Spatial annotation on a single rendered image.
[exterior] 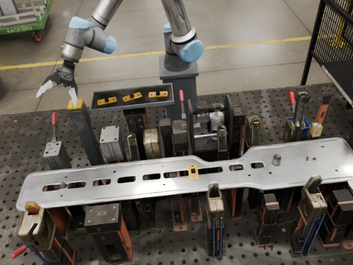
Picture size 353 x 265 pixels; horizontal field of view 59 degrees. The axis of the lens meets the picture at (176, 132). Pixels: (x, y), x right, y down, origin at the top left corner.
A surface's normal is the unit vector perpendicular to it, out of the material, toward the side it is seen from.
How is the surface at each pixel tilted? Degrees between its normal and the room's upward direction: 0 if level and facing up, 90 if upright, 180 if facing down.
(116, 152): 90
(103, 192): 0
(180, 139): 90
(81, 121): 90
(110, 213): 0
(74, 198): 0
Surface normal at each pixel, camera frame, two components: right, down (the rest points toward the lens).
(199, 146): -0.07, -0.72
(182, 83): 0.06, 0.69
